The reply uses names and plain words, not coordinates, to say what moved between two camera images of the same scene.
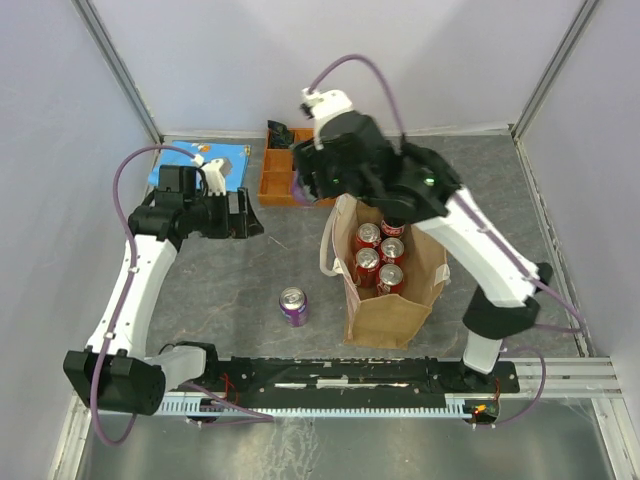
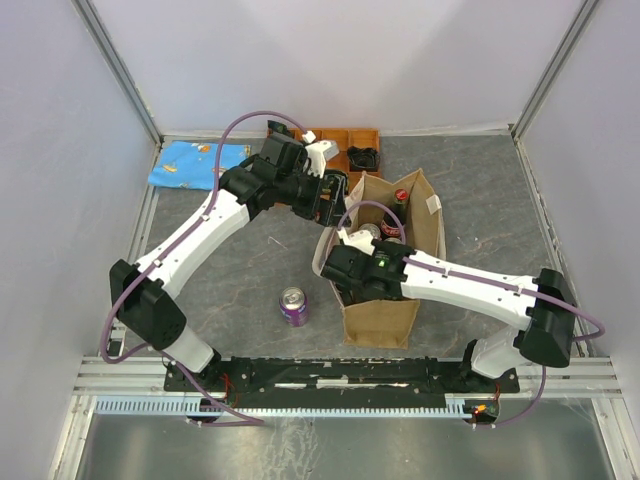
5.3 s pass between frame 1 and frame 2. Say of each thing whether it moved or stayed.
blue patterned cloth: stayed
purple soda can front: stayed
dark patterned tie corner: stayed
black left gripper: moved
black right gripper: moved
